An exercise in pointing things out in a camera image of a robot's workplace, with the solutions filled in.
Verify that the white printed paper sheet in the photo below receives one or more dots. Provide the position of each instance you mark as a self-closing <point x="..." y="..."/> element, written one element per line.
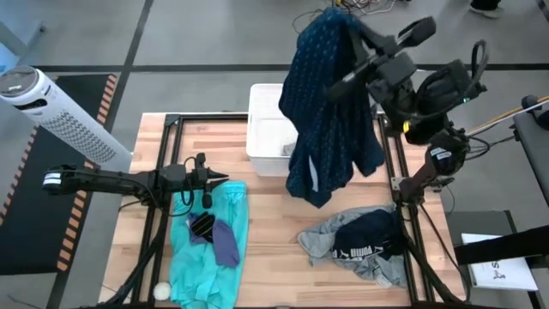
<point x="502" y="274"/>

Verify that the white tower fan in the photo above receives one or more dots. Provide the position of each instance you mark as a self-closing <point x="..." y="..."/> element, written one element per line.
<point x="64" y="120"/>

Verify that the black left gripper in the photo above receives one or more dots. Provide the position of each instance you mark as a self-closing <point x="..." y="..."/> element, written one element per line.
<point x="191" y="179"/>

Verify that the teal garment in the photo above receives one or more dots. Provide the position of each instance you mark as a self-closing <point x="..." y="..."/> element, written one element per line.
<point x="193" y="270"/>

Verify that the person's shoe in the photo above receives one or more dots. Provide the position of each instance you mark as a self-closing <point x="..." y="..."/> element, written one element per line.
<point x="484" y="6"/>

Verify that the navy dotted garment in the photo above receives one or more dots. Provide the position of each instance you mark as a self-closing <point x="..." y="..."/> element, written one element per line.
<point x="326" y="141"/>

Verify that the black grey-topped desk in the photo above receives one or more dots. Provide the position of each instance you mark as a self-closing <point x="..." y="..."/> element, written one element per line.
<point x="536" y="146"/>

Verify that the small grey cloth item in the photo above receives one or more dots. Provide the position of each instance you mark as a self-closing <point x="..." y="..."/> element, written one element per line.
<point x="288" y="149"/>

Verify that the white perforated plastic bin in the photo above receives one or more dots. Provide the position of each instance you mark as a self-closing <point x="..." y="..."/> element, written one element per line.
<point x="268" y="137"/>

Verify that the black orange-striped floor mat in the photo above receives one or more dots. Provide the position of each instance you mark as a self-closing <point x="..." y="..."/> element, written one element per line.
<point x="30" y="223"/>

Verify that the grey garment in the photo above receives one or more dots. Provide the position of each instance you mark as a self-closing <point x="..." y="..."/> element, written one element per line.
<point x="317" y="240"/>

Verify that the black aluminium table frame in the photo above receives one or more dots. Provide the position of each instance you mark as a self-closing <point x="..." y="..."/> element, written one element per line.
<point x="206" y="116"/>

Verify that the navy Puma underwear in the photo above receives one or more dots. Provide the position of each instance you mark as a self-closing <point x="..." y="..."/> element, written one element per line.
<point x="373" y="232"/>

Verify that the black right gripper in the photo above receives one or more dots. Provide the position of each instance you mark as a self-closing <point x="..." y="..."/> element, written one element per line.
<point x="392" y="75"/>

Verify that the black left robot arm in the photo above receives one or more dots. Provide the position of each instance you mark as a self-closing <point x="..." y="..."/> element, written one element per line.
<point x="107" y="180"/>

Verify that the black striped garment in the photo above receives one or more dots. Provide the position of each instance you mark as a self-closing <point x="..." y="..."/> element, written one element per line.
<point x="202" y="226"/>

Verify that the purple garment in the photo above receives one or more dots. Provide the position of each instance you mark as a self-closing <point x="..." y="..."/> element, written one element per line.
<point x="226" y="246"/>

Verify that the white fluffy ball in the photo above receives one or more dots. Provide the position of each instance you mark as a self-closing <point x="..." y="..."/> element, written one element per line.
<point x="162" y="291"/>

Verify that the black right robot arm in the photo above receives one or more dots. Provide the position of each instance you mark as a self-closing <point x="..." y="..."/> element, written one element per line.
<point x="442" y="94"/>

